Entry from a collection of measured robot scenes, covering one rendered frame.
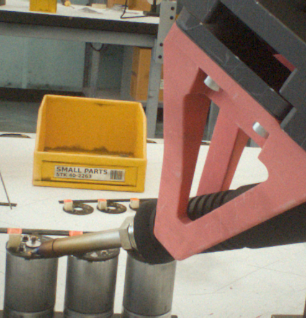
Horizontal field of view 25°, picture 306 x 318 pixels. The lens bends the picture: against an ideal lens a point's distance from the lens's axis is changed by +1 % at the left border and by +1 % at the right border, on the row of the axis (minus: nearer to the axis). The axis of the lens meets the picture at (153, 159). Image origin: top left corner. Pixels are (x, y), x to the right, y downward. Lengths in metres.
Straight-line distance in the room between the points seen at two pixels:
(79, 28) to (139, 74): 1.78
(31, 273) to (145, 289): 0.05
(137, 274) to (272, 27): 0.18
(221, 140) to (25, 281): 0.12
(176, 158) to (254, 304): 0.22
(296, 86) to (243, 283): 0.30
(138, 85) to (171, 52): 4.20
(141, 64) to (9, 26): 1.87
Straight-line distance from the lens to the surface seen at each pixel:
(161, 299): 0.33
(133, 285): 0.32
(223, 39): 0.20
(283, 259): 0.50
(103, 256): 0.32
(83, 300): 0.32
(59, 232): 0.34
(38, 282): 0.32
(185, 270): 0.46
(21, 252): 0.32
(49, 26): 2.64
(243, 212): 0.21
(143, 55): 4.38
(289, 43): 0.16
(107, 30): 2.67
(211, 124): 3.47
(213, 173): 0.25
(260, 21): 0.17
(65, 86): 4.77
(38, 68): 4.74
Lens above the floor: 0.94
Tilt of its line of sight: 15 degrees down
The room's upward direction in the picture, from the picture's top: 6 degrees clockwise
